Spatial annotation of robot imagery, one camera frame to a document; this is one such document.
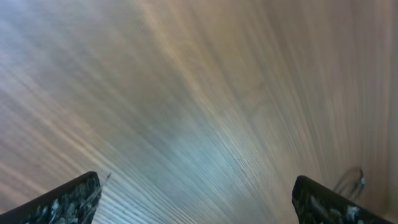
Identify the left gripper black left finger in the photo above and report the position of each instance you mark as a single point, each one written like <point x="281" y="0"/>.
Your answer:
<point x="73" y="202"/>

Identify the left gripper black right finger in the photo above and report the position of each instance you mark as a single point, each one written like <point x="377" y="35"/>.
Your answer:
<point x="314" y="203"/>

